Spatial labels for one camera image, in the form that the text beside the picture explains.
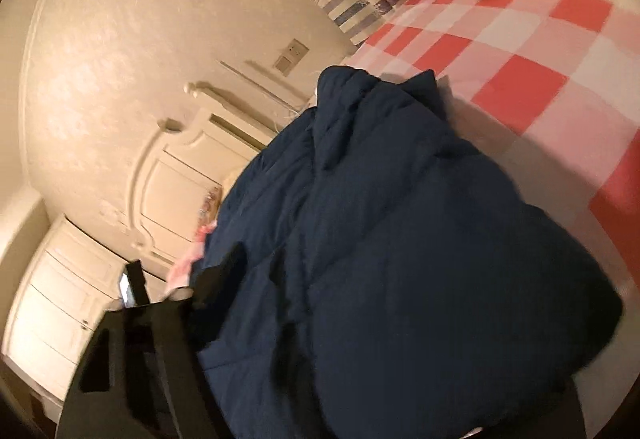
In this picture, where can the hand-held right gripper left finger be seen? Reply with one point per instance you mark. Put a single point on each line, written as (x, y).
(220, 279)

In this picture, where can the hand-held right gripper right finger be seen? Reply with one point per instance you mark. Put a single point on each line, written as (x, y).
(575, 419)

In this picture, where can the navy quilted jacket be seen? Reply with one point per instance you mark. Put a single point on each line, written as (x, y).
(400, 244)

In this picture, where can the pink cloth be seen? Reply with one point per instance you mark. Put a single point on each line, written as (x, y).
(187, 264)

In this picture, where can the black bar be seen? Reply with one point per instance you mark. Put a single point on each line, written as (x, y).
(137, 284)

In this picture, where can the cream wooden headboard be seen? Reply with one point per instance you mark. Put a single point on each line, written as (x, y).
(170, 189)

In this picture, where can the cream cabinet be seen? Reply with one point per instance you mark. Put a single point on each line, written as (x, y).
(55, 309)

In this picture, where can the red white checked blanket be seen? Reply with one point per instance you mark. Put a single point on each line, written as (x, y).
(520, 84)

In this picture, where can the white wall conduit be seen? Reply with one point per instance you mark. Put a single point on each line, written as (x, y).
(255, 81)

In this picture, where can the wall switch plate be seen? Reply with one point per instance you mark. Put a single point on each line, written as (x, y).
(290, 58)

